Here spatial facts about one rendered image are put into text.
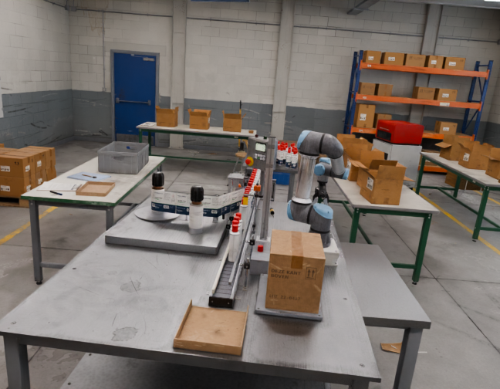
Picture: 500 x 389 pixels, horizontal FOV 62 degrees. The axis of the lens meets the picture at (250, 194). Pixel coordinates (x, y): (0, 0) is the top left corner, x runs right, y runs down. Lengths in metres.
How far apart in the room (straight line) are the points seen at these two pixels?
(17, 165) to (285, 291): 4.57
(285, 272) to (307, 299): 0.16
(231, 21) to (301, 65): 1.86
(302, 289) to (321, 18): 8.71
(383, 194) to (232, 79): 6.60
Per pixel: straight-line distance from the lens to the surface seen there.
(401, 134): 7.85
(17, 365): 2.05
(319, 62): 10.12
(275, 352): 1.73
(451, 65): 10.13
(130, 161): 4.33
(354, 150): 5.14
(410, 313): 2.18
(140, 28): 10.43
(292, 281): 1.88
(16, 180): 5.99
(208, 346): 1.69
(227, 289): 2.01
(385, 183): 4.04
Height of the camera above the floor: 1.86
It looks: 16 degrees down
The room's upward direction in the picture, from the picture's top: 4 degrees clockwise
